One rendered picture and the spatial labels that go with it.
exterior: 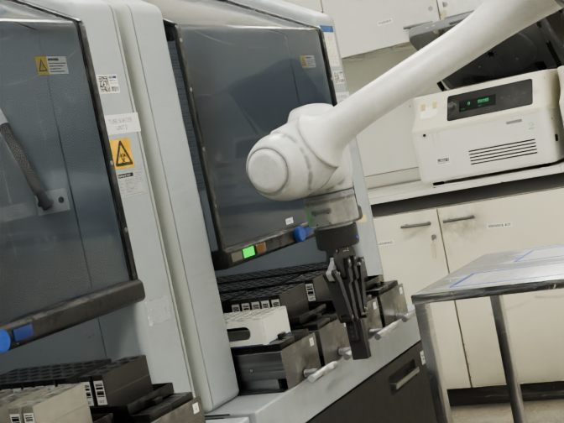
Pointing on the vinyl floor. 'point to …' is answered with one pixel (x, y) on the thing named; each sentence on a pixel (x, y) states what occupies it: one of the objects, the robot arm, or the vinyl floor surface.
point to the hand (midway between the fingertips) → (357, 338)
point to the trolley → (555, 267)
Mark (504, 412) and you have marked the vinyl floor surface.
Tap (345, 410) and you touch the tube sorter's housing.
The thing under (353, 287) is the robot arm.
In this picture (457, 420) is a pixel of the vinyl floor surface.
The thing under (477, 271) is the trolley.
